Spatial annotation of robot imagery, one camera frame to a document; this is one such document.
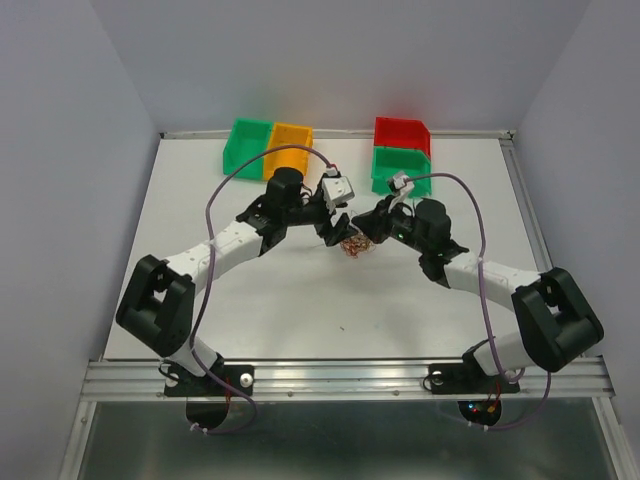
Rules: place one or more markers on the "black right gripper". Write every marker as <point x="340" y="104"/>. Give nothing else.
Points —
<point x="380" y="215"/>

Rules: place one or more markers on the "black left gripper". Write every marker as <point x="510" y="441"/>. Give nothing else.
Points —
<point x="340" y="231"/>

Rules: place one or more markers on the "green plastic bin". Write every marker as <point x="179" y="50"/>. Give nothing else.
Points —
<point x="247" y="139"/>
<point x="388" y="161"/>

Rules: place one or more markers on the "red plastic bin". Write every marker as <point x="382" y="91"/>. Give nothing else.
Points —
<point x="402" y="133"/>

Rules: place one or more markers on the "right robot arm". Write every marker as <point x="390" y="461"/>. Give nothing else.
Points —
<point x="555" y="322"/>

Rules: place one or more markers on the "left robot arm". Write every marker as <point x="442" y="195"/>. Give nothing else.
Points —
<point x="157" y="307"/>

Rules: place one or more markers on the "yellow plastic bin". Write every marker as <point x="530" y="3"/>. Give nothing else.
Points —
<point x="283" y="134"/>

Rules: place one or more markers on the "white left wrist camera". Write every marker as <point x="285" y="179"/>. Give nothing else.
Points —
<point x="336" y="189"/>

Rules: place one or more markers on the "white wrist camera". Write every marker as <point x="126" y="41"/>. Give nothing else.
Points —
<point x="400" y="186"/>
<point x="336" y="189"/>

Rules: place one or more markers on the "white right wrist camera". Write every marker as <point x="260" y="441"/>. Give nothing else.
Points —
<point x="400" y="186"/>

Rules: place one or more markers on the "aluminium front rail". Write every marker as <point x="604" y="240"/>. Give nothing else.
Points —
<point x="328" y="380"/>

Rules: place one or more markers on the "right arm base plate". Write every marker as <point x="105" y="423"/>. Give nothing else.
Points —
<point x="460" y="378"/>

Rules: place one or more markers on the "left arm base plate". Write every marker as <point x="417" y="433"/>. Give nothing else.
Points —
<point x="180" y="383"/>

